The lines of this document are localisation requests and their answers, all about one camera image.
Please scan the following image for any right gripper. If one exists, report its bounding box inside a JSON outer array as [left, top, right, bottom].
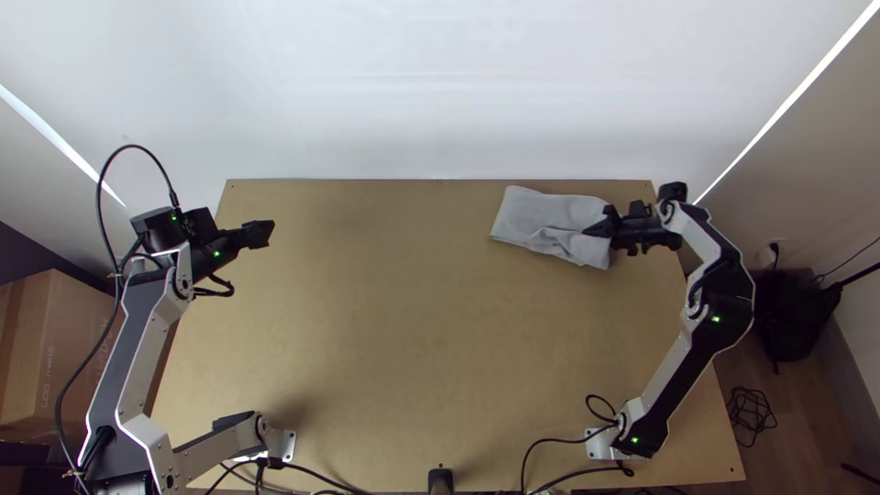
[[581, 203, 683, 258]]

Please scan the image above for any grey t-shirt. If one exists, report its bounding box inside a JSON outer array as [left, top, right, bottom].
[[489, 184, 617, 270]]

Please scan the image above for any black bag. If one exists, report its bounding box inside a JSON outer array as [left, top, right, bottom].
[[752, 269, 844, 364]]

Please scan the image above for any brown cardboard box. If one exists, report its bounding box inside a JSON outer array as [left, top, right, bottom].
[[0, 268, 171, 449]]

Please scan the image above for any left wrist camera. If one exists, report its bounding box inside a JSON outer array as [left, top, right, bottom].
[[181, 205, 220, 238]]

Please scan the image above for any coiled black cable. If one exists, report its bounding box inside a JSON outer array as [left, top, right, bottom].
[[725, 385, 779, 434]]

